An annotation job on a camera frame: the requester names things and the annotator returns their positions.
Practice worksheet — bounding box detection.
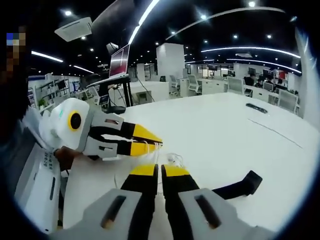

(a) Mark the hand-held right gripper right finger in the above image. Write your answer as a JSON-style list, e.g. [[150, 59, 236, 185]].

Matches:
[[161, 163, 275, 240]]

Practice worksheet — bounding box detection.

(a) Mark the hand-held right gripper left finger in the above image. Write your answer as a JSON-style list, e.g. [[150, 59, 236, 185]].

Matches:
[[49, 163, 159, 240]]

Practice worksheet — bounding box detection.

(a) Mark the black Velcro strap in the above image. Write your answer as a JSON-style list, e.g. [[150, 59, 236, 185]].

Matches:
[[212, 169, 263, 201]]

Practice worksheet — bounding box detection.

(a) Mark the small black desktop device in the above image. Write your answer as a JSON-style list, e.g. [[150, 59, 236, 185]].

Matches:
[[245, 102, 269, 114]]

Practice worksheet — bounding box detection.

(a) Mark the person's left hand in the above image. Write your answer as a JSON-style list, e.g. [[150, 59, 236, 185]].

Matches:
[[53, 146, 84, 176]]

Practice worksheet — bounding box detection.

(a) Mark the white worn chest device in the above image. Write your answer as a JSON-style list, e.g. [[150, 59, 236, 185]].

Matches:
[[14, 143, 63, 235]]

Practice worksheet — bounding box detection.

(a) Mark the small white square pillar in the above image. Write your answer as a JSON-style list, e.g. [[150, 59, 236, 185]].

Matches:
[[156, 42, 186, 76]]

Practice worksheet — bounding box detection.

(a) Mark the group of white office chairs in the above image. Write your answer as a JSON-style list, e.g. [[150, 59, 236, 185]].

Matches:
[[168, 74, 301, 115]]

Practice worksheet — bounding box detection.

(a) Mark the ceiling air conditioner unit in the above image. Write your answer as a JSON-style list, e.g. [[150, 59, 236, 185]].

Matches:
[[54, 16, 93, 42]]

